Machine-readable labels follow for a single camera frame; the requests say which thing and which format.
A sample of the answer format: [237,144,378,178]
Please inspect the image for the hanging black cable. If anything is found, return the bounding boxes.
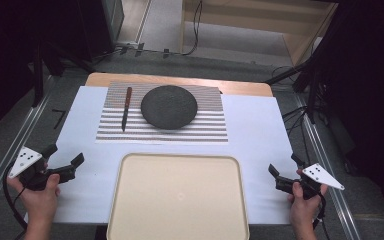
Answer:
[181,0,204,57]

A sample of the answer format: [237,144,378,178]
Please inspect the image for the dark grey round plate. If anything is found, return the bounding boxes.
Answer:
[140,84,199,131]

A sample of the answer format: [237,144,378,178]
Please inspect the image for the person's right hand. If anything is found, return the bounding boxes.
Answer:
[286,169,329,229]

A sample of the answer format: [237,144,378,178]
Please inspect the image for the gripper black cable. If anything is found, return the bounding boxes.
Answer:
[312,192,331,240]
[1,162,28,240]

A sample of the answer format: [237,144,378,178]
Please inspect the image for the beige plastic tray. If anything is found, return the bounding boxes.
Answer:
[106,152,251,240]

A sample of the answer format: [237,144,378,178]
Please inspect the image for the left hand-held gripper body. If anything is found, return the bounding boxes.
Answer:
[8,146,78,192]

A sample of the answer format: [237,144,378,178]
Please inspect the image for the black floor cables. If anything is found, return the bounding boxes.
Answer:
[271,65,316,158]

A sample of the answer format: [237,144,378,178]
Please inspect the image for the black metal stand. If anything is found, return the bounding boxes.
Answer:
[264,6,348,125]
[29,39,94,108]

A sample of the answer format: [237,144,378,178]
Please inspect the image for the striped placemat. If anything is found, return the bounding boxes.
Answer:
[95,81,230,145]

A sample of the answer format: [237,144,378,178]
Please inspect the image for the white table cover sheet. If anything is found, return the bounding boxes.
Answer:
[24,85,302,225]

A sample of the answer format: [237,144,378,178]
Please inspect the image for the knife with brown handle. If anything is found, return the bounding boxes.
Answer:
[121,86,134,133]

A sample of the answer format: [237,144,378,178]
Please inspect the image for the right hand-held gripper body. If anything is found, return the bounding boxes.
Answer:
[275,163,346,201]

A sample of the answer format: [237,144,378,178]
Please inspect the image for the person's left hand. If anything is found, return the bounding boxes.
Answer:
[6,173,62,225]

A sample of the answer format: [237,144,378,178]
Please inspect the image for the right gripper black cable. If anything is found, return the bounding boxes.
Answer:
[312,192,331,240]

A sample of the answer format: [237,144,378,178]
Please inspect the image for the dark cabinet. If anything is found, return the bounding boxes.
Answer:
[78,0,126,63]

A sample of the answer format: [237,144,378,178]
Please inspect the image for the light wooden shelf unit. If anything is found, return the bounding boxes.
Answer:
[179,0,340,67]

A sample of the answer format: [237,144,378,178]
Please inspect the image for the aluminium floor rail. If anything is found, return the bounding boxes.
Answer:
[292,93,363,240]
[0,75,57,223]

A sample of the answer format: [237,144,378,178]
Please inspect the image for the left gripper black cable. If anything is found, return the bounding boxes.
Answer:
[1,162,28,240]

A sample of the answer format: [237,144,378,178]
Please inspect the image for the wooden table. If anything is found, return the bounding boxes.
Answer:
[84,72,274,98]

